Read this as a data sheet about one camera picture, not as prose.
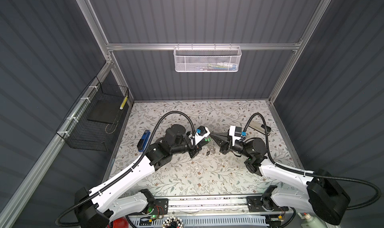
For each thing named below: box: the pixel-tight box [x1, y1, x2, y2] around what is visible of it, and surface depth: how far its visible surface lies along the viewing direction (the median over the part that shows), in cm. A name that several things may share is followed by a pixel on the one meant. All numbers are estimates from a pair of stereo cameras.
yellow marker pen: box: [119, 95, 128, 110], surface depth 82 cm
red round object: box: [112, 216, 130, 228], surface depth 71 cm
